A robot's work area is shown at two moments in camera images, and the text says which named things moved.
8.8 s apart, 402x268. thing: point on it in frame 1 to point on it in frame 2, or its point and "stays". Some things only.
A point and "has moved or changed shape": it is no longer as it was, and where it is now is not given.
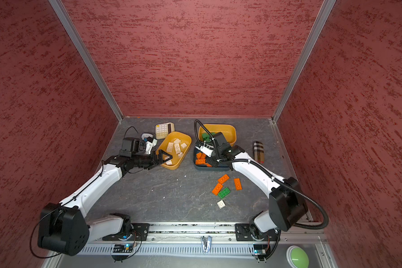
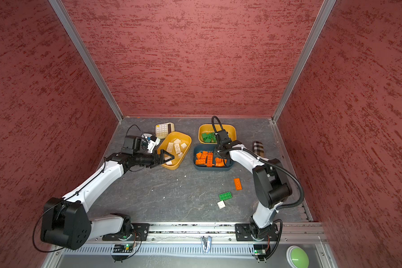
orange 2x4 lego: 200,161 stays
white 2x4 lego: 177,148 stays
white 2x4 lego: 170,147 stays
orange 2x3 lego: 223,179 has moved or changed shape
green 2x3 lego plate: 224,192 has moved or changed shape
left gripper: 161,158 stays
